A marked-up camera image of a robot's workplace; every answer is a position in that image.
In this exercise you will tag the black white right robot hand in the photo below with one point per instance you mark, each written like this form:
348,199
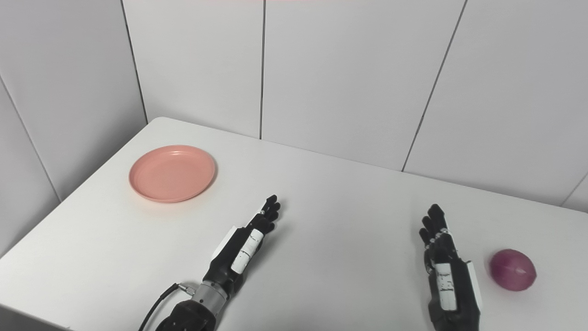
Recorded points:
464,294

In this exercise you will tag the pink plastic plate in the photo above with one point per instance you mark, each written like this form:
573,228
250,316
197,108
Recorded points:
172,174

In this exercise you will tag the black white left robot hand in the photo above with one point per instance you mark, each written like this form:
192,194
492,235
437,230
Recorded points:
227,264

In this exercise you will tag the purple red onion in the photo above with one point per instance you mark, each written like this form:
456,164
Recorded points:
512,270

